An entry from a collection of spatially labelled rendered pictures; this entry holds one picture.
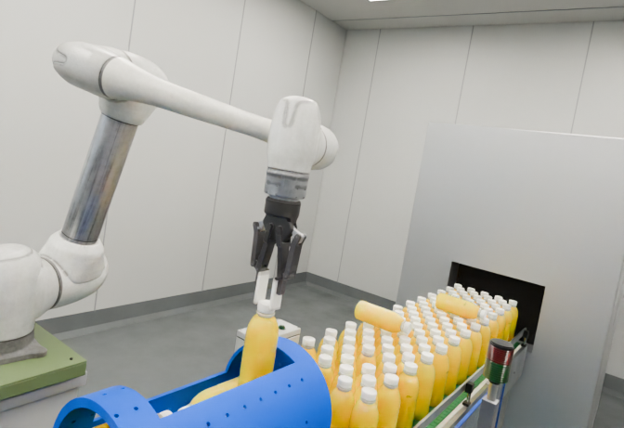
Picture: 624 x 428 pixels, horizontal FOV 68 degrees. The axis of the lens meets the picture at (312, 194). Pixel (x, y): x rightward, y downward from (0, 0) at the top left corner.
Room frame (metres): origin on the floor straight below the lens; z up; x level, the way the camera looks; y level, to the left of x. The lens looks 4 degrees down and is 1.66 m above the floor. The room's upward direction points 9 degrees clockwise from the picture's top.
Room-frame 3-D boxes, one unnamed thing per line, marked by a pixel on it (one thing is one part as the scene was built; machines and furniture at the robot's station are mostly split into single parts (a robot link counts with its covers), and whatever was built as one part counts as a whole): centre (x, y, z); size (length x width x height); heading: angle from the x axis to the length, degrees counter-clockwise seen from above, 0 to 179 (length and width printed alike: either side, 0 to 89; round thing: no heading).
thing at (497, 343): (1.20, -0.57, 1.18); 0.06 x 0.06 x 0.16
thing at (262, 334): (0.96, 0.06, 1.23); 0.07 x 0.07 x 0.19
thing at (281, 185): (0.96, 0.06, 1.60); 0.09 x 0.09 x 0.06
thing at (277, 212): (0.96, 0.06, 1.52); 0.08 x 0.07 x 0.09; 53
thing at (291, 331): (1.44, 0.06, 1.05); 0.20 x 0.10 x 0.10; 144
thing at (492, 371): (1.20, -0.57, 1.18); 0.06 x 0.06 x 0.05
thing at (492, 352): (1.20, -0.57, 1.23); 0.06 x 0.06 x 0.04
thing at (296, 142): (0.98, 0.05, 1.71); 0.13 x 0.11 x 0.16; 163
